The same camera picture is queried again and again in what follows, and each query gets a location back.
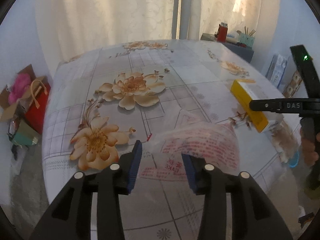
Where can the grey cabinet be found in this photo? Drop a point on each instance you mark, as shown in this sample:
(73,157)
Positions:
(246,53)

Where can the brown cardboard box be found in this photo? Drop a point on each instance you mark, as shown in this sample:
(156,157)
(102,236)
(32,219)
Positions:
(22,104)

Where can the red paper gift bag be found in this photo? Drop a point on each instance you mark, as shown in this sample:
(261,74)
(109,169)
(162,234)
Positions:
(37,107)

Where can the yellow cardboard box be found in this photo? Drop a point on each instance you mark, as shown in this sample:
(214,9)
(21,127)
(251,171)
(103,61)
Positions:
(252,99)

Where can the teal gift bag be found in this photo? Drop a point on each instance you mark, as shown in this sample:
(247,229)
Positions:
(23,135)

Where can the green fleece sleeve forearm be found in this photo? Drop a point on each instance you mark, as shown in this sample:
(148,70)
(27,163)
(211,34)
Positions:
(311,187)

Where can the red thermos flask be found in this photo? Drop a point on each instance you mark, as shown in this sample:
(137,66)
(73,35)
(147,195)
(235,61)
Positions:
(222,32)

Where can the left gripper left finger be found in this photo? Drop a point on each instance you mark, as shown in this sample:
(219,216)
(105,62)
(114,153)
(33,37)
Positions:
(69,214)

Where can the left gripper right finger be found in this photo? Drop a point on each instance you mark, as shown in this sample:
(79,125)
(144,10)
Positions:
(253,215)

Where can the clear red-printed plastic bag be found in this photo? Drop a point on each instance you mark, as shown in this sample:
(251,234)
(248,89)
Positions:
(185,133)

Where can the teal utensil holder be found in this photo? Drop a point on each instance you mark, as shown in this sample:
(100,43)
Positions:
(246,40)

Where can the floral tablecloth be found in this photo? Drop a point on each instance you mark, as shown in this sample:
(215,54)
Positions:
(196,89)

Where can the patterned cardboard box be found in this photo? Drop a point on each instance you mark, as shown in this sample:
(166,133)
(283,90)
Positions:
(293,85)

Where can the pink fluffy item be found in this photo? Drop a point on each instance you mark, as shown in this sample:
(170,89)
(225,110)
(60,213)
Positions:
(20,85)

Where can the right hand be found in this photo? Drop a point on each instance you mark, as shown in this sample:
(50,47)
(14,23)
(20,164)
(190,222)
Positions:
(308,150)

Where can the cream lace curtain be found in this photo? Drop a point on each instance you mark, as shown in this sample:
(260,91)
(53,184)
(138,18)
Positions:
(72,27)

